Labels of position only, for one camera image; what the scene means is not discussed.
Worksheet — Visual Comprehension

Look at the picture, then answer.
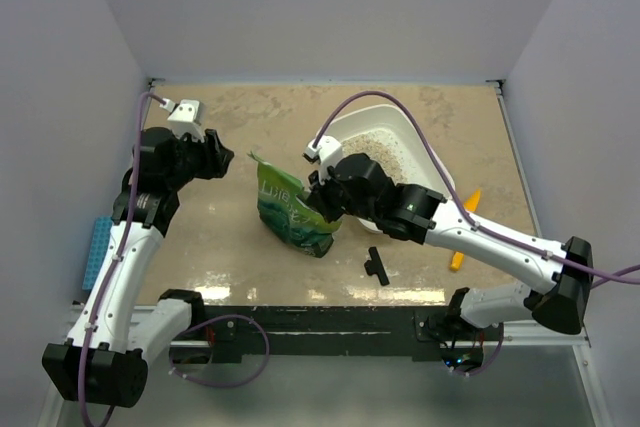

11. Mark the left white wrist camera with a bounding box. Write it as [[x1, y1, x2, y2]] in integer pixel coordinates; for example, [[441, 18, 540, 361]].
[[167, 99, 205, 142]]

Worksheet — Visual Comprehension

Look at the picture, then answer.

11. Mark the blue perforated block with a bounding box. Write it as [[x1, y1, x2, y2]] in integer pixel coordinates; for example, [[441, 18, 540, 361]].
[[82, 216, 113, 292]]

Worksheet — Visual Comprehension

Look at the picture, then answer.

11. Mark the yellow plastic scoop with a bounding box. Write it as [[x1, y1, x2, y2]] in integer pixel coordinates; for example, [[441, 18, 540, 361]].
[[448, 188, 483, 273]]

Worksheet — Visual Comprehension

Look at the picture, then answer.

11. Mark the cat litter pile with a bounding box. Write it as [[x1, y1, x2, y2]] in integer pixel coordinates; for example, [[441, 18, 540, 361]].
[[341, 129, 415, 183]]

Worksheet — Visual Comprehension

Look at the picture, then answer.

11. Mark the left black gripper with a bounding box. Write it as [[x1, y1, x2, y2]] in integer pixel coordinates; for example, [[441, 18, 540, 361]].
[[166, 127, 234, 189]]

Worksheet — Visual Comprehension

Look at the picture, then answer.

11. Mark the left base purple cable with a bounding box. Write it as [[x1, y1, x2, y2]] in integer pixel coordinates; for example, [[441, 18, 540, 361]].
[[168, 314, 271, 389]]

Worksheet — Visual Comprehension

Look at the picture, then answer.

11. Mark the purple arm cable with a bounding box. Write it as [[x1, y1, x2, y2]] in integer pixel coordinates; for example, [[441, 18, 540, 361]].
[[312, 90, 640, 288], [76, 91, 171, 427]]

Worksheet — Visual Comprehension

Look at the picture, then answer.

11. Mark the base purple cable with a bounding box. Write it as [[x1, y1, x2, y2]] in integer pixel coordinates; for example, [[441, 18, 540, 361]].
[[449, 325, 506, 378], [168, 314, 271, 389]]

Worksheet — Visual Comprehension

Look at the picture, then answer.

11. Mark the white litter box tray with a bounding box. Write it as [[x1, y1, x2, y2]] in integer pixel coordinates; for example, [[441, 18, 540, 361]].
[[314, 104, 455, 244]]

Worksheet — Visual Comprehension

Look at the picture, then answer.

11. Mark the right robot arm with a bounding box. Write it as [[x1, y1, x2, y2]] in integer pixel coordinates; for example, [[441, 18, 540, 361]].
[[303, 149, 593, 340]]

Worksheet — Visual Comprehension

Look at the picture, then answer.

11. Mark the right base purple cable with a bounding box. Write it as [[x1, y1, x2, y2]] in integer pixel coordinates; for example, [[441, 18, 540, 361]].
[[449, 325, 506, 378]]

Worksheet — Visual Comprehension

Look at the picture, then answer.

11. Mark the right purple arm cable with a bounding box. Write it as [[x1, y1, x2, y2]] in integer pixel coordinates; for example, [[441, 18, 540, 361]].
[[312, 90, 640, 288]]

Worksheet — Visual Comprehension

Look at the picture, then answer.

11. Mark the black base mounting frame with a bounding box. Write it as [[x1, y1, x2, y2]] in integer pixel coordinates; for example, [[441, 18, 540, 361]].
[[167, 303, 506, 366]]

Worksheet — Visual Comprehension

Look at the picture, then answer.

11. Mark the green litter bag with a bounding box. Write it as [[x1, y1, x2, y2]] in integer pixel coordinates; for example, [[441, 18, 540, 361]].
[[248, 151, 341, 258]]

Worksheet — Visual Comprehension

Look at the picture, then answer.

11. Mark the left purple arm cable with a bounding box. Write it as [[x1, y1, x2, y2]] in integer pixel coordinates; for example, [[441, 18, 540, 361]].
[[76, 91, 171, 427]]

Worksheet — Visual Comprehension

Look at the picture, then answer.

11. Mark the black bag clip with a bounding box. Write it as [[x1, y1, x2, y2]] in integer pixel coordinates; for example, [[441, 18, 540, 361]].
[[364, 246, 390, 287]]

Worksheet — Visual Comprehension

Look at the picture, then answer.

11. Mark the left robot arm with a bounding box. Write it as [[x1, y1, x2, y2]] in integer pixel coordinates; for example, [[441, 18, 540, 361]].
[[42, 127, 234, 408]]

